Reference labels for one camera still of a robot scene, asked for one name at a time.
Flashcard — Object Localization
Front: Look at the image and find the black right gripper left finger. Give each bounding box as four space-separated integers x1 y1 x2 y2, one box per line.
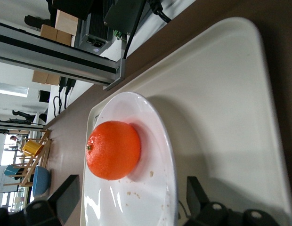
0 174 81 226

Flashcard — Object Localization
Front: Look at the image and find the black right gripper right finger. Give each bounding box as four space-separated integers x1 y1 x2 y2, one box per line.
183 176 280 226

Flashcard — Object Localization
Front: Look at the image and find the white round plate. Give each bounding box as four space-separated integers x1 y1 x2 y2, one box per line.
80 91 179 226

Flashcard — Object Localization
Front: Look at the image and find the orange fruit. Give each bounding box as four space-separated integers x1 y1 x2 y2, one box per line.
86 120 141 181

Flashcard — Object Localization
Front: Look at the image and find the blue bowl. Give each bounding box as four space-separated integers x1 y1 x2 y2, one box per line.
32 166 51 197

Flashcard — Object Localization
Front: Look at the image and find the wooden cup rack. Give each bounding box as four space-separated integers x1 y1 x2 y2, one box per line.
3 129 53 188

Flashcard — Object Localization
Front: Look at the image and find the yellow mug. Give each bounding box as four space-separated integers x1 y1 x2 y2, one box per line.
22 139 44 157

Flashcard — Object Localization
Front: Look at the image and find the beige bear print tray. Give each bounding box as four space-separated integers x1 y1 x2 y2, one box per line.
86 16 290 226

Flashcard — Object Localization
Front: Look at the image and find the brown cardboard box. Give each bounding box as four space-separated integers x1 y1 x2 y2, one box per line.
32 70 61 86
40 24 73 47

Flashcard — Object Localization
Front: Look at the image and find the light wooden box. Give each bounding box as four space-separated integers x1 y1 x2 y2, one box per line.
55 9 79 36

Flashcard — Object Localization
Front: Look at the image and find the black electronics box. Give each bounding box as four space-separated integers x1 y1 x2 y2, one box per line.
74 0 146 56

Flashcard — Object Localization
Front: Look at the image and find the aluminium camera mount beam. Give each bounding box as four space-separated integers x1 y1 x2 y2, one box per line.
0 20 127 91

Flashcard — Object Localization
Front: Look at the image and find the thin black cable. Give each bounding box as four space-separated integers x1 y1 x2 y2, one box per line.
123 0 146 59

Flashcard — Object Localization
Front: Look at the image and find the thick black power cable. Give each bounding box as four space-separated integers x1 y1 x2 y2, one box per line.
148 0 172 24

